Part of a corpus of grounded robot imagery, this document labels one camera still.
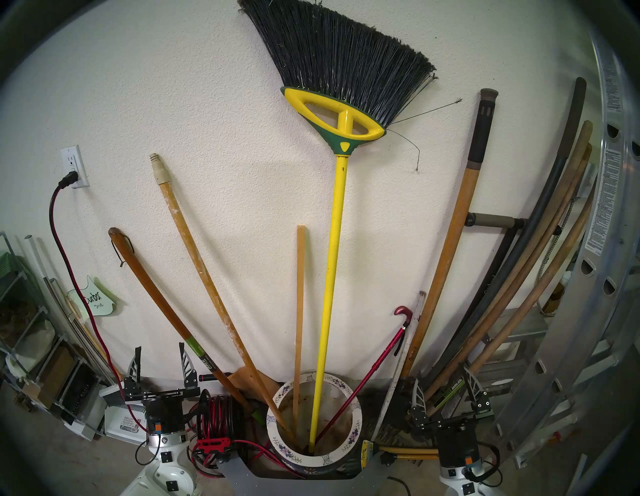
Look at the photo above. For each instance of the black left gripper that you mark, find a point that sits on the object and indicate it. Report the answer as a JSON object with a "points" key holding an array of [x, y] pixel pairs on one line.
{"points": [[165, 415]]}

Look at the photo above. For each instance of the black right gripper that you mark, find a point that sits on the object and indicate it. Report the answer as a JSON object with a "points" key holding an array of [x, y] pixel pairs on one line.
{"points": [[457, 445]]}

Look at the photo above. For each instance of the yellow broom black bristles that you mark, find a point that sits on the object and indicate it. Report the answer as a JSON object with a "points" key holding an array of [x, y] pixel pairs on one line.
{"points": [[340, 200]]}

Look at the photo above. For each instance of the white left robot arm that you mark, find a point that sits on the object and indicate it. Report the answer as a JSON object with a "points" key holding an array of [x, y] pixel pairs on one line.
{"points": [[170, 482]]}

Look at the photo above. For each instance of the white floral ceramic pot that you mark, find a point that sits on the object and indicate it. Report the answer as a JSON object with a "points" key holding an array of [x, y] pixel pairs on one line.
{"points": [[274, 430]]}

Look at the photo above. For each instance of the white plastic box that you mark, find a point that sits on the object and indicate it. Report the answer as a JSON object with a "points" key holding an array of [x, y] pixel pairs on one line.
{"points": [[122, 420]]}

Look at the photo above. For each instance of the grey flat wooden stake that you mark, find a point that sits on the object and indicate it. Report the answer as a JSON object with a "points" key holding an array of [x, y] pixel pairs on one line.
{"points": [[411, 330]]}

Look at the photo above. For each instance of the red walking cane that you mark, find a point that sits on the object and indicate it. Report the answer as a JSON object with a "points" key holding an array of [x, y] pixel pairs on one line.
{"points": [[382, 355]]}

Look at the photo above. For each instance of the brown wooden board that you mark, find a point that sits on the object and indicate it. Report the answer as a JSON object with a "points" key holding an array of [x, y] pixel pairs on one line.
{"points": [[245, 382]]}

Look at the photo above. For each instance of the grey metal rod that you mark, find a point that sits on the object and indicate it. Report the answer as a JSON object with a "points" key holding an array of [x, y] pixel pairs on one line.
{"points": [[79, 330]]}

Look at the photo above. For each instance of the mint green name sign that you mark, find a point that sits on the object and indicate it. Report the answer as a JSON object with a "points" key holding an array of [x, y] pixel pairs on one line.
{"points": [[95, 300]]}

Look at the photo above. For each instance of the grey metal step stool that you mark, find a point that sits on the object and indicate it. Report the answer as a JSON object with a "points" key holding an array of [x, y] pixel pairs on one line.
{"points": [[525, 330]]}

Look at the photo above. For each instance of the paint-spattered wooden pole threaded tip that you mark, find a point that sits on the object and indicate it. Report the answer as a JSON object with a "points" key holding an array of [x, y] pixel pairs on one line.
{"points": [[199, 260]]}

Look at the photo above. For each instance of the brown bottle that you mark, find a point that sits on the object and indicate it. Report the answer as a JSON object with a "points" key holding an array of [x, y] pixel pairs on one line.
{"points": [[555, 302]]}

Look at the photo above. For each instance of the aluminium ladder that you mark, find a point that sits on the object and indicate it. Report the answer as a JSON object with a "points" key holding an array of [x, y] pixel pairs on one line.
{"points": [[575, 310]]}

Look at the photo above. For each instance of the thin flat wooden stick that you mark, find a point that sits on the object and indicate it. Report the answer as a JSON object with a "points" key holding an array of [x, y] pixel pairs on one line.
{"points": [[300, 300]]}

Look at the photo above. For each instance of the long bare wooden pole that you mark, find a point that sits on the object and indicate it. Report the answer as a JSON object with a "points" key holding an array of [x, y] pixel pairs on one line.
{"points": [[560, 260], [584, 160]]}

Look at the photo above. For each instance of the black tool olive grip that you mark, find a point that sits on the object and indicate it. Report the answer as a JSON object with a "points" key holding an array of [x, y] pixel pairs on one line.
{"points": [[492, 220]]}

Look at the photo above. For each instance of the white wall outlet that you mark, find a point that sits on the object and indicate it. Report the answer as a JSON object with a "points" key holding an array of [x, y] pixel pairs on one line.
{"points": [[70, 157]]}

